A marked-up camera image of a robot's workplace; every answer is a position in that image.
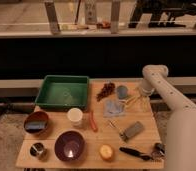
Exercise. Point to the purple bowl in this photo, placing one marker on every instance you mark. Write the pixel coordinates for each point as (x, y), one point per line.
(69, 146)

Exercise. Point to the blue sponge in bowl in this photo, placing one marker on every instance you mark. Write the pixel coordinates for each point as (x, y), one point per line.
(35, 126)

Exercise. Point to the small metal cup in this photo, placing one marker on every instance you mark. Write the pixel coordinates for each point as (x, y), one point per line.
(38, 150)

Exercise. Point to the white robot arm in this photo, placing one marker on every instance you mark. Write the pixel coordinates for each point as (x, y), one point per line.
(180, 148)

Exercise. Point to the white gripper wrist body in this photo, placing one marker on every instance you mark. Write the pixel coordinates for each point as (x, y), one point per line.
(146, 91)

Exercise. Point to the black handled tool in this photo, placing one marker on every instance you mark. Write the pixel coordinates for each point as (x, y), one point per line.
(135, 153)

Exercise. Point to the brown bowl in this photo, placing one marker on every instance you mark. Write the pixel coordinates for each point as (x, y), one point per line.
(38, 116)

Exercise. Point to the metal spoon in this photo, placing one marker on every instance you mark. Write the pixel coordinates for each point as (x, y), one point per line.
(121, 134)

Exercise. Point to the green plastic tray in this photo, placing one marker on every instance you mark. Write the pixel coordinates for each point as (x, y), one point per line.
(63, 92)

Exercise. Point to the wooden table board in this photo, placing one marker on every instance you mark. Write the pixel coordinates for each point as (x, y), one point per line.
(91, 159)

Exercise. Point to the pale yellow banana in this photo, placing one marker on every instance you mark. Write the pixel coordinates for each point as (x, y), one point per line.
(133, 100)

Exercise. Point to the blue plastic cup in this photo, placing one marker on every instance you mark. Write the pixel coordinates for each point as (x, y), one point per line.
(122, 92)

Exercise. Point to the dark grape bunch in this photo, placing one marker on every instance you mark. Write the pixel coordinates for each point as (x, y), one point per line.
(107, 90)

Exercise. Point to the blue cloth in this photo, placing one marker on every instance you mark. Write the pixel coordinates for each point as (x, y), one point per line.
(113, 108)

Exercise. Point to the grey sponge block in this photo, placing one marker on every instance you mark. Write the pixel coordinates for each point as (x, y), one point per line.
(133, 130)

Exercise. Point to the dark binder clip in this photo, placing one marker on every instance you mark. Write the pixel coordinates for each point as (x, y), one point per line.
(158, 151)

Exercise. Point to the red chili pepper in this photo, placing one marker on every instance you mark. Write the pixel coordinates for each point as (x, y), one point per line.
(92, 122)

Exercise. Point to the white plastic cup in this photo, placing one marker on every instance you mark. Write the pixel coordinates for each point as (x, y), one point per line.
(75, 116)

